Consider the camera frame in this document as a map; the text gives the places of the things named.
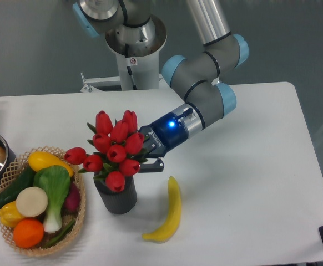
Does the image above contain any woven wicker basket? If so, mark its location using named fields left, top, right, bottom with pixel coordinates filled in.
left=0, top=146, right=86, bottom=257

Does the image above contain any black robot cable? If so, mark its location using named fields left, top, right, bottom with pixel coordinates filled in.
left=124, top=43, right=138, bottom=91

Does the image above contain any dark green cucumber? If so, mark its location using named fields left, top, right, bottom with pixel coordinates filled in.
left=0, top=166, right=36, bottom=209

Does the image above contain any yellow squash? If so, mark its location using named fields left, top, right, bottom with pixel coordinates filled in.
left=28, top=151, right=74, bottom=177

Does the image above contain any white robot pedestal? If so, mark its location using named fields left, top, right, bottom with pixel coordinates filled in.
left=80, top=44, right=164, bottom=93

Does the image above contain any green bean pod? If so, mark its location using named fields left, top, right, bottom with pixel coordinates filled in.
left=43, top=220, right=75, bottom=248

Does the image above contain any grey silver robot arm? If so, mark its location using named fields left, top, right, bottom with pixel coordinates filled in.
left=73, top=1, right=249, bottom=172

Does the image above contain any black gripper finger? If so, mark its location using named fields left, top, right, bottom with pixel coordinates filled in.
left=139, top=158, right=164, bottom=173

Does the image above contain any orange fruit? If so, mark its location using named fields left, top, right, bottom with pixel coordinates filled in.
left=13, top=218, right=44, bottom=248

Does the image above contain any purple sweet potato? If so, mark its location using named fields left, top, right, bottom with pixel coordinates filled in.
left=64, top=182, right=80, bottom=212

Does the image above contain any dark grey ribbed vase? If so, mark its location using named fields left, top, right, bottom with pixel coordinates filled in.
left=94, top=172, right=137, bottom=214

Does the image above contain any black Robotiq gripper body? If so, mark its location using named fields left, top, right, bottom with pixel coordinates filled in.
left=139, top=114, right=189, bottom=158

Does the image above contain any yellow banana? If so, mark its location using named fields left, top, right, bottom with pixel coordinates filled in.
left=142, top=176, right=182, bottom=243

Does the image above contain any green bok choy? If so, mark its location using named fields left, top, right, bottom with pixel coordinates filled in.
left=33, top=165, right=71, bottom=233

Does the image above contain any red tulip bouquet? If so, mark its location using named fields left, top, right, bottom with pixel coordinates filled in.
left=64, top=110, right=147, bottom=192

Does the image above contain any cream round slice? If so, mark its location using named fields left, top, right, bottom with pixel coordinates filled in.
left=16, top=187, right=48, bottom=218

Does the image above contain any yellow bell pepper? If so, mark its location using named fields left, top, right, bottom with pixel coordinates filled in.
left=0, top=201, right=26, bottom=228

